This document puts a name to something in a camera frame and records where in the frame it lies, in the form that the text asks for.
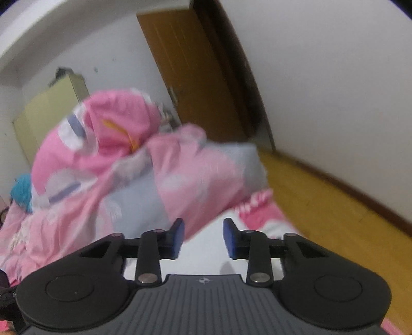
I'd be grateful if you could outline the pink printed duvet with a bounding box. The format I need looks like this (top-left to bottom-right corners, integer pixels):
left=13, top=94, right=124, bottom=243
left=0, top=90, right=269, bottom=286

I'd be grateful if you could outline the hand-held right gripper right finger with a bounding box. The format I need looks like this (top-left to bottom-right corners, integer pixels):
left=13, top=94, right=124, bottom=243
left=223, top=217, right=329, bottom=287

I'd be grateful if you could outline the brown wooden door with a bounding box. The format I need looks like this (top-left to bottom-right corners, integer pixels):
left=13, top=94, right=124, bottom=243
left=137, top=0, right=277, bottom=153

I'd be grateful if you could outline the white sweatshirt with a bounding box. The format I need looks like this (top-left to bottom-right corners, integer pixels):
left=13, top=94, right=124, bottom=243
left=124, top=209, right=300, bottom=276

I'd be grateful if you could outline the pink floral bed blanket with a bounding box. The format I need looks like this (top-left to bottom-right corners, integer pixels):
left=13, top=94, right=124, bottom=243
left=0, top=189, right=412, bottom=335

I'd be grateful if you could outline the pale yellow cabinet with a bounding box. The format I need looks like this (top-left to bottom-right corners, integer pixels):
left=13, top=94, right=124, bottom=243
left=13, top=67, right=91, bottom=170

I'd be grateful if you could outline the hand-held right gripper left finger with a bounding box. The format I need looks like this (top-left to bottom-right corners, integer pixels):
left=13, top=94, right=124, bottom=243
left=79, top=218, right=185, bottom=287

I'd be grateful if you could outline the teal plush toy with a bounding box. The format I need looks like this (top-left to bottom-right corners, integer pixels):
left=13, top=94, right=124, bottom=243
left=10, top=174, right=34, bottom=214

